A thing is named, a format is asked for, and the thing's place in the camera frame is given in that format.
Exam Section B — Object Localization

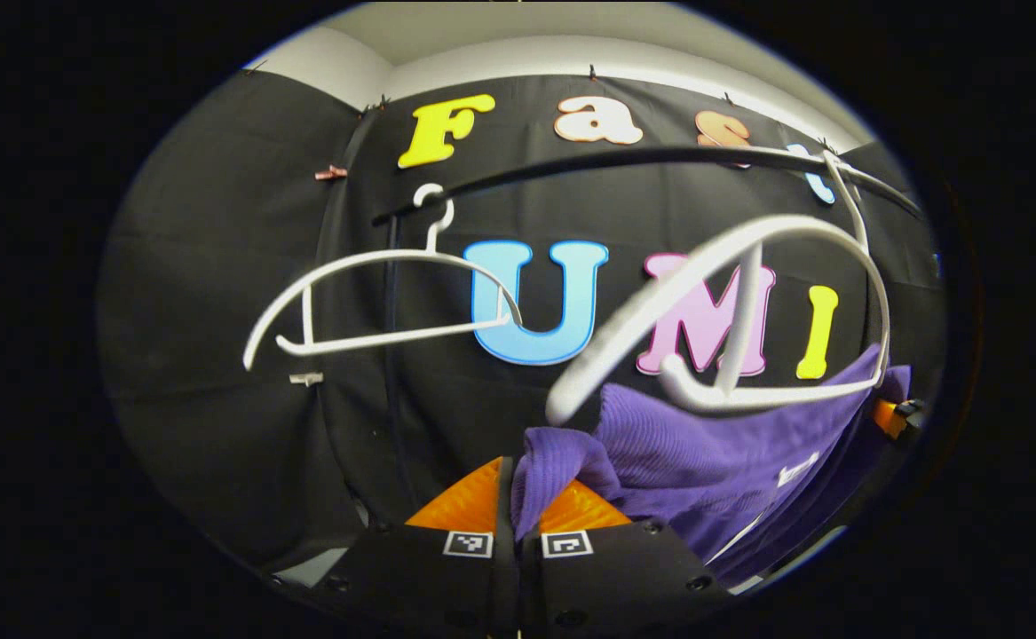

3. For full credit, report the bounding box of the white plastic hanger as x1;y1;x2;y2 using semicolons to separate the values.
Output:
242;184;525;374
544;151;893;427

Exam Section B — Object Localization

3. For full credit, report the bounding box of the purple knit jacket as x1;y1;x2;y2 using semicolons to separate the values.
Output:
510;342;913;588

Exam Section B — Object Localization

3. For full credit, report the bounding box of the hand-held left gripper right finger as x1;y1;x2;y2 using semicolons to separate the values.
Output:
518;479;736;639

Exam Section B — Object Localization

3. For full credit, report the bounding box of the black clothes rack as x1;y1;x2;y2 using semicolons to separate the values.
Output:
371;145;924;525

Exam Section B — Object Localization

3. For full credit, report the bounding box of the black backdrop cloth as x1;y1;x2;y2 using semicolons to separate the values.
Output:
96;71;945;578

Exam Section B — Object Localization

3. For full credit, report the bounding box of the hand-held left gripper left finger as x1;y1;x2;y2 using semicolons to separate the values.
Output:
327;455;521;639

